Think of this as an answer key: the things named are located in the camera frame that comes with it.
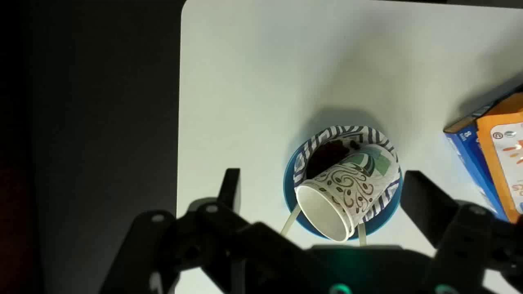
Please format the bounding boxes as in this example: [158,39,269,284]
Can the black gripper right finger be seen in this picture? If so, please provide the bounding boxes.
[399,169,523,294]

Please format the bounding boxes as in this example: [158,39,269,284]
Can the orange dried mango packet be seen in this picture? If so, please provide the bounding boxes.
[475,92,523,226]

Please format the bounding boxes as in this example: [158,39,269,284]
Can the orange dried mango bag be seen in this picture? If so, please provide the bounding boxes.
[443,72,523,222]

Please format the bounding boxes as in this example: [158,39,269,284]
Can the brown swirl paper cup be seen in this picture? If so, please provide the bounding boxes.
[294,144,395,244]

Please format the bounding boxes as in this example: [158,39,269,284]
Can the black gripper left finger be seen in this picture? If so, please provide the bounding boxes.
[99,167,307,294]

